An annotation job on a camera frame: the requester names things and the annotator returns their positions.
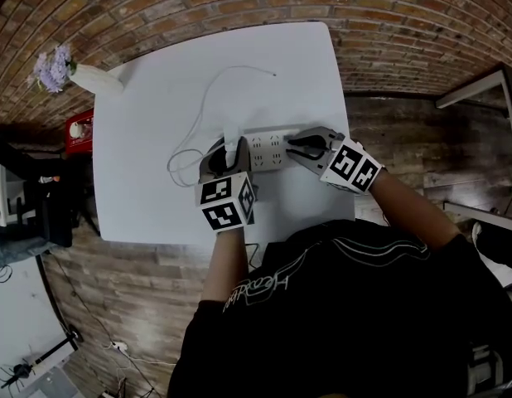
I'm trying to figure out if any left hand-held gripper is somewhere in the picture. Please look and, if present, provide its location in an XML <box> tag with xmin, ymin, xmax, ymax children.
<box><xmin>194</xmin><ymin>135</ymin><xmax>258</xmax><ymax>235</ymax></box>

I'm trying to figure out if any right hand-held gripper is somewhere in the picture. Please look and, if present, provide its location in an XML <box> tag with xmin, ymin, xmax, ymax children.
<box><xmin>283</xmin><ymin>125</ymin><xmax>384</xmax><ymax>197</ymax></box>

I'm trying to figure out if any white charger with cable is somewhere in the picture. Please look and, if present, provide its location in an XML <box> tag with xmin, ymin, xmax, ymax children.
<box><xmin>167</xmin><ymin>65</ymin><xmax>278</xmax><ymax>188</ymax></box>

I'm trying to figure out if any white power strip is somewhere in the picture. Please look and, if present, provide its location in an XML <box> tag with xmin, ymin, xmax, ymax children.
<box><xmin>214</xmin><ymin>123</ymin><xmax>310</xmax><ymax>174</ymax></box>

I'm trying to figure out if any person's left forearm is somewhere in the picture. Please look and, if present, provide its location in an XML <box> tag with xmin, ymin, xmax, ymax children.
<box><xmin>199</xmin><ymin>225</ymin><xmax>252</xmax><ymax>305</ymax></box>

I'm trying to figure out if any person's right forearm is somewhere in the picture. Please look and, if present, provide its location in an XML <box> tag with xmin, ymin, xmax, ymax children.
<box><xmin>369</xmin><ymin>167</ymin><xmax>463</xmax><ymax>253</ymax></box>

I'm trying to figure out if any red box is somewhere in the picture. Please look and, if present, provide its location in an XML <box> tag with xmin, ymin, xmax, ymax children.
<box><xmin>65</xmin><ymin>108</ymin><xmax>95</xmax><ymax>158</ymax></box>

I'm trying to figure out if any white vase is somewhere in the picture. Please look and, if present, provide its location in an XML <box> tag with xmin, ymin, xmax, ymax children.
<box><xmin>68</xmin><ymin>64</ymin><xmax>125</xmax><ymax>96</ymax></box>

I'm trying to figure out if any person's black shirt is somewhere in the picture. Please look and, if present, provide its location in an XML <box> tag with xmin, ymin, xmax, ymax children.
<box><xmin>167</xmin><ymin>220</ymin><xmax>512</xmax><ymax>398</ymax></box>

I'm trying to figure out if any black office chair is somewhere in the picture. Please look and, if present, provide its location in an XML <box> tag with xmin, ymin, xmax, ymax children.
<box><xmin>15</xmin><ymin>172</ymin><xmax>102</xmax><ymax>249</ymax></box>

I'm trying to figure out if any purple flower bouquet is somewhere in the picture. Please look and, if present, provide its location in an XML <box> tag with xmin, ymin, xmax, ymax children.
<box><xmin>27</xmin><ymin>44</ymin><xmax>78</xmax><ymax>95</ymax></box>

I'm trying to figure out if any black bag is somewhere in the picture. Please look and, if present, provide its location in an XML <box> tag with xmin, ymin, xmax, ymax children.
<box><xmin>0</xmin><ymin>125</ymin><xmax>67</xmax><ymax>162</ymax></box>

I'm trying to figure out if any white cabinet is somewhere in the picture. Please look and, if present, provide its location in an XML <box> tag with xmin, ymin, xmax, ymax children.
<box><xmin>0</xmin><ymin>159</ymin><xmax>37</xmax><ymax>227</ymax></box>

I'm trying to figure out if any white desk with black edge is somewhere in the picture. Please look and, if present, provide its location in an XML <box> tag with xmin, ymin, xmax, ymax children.
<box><xmin>0</xmin><ymin>255</ymin><xmax>80</xmax><ymax>386</ymax></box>

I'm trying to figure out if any grey metal device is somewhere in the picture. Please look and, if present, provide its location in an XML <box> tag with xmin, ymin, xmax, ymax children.
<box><xmin>466</xmin><ymin>344</ymin><xmax>506</xmax><ymax>398</ymax></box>

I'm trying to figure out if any small black tripod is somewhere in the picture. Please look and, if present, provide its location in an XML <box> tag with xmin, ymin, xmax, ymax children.
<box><xmin>0</xmin><ymin>360</ymin><xmax>36</xmax><ymax>391</ymax></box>

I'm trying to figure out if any black thin cable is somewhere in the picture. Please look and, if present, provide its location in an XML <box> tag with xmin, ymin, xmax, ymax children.
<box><xmin>56</xmin><ymin>259</ymin><xmax>128</xmax><ymax>393</ymax></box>

